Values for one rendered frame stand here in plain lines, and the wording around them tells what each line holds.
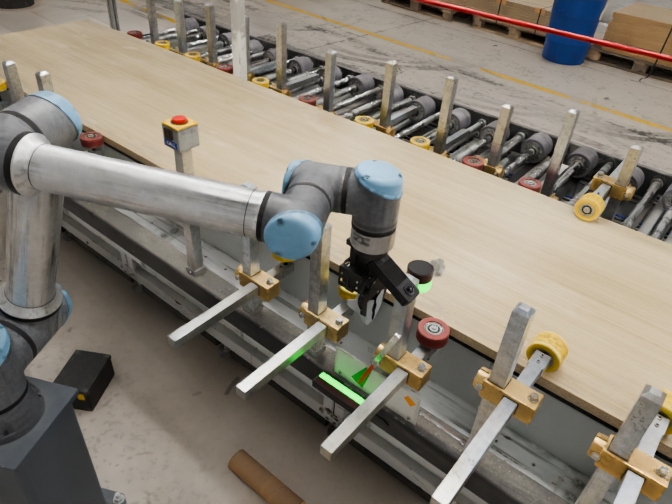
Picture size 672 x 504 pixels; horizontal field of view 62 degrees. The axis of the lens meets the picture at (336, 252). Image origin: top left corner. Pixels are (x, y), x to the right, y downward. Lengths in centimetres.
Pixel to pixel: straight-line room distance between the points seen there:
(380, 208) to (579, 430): 79
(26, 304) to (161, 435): 94
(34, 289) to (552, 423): 132
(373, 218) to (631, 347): 80
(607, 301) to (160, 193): 120
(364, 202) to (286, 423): 143
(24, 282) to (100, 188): 53
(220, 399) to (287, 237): 154
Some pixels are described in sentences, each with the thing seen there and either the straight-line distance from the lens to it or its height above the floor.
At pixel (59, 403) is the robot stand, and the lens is 172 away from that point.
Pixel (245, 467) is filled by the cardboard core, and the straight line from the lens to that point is 212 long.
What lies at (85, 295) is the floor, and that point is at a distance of 299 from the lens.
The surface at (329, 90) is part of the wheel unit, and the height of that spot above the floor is 94.
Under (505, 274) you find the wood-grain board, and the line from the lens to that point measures 165.
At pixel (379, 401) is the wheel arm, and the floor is 86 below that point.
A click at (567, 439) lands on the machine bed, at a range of 158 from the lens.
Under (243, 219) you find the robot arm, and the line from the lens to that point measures 95.
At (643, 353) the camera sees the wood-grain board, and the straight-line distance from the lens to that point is 157.
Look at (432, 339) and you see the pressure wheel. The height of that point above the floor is 91.
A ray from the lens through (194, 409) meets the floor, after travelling 238.
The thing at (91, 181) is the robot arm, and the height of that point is 137.
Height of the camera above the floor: 187
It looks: 37 degrees down
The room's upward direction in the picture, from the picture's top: 4 degrees clockwise
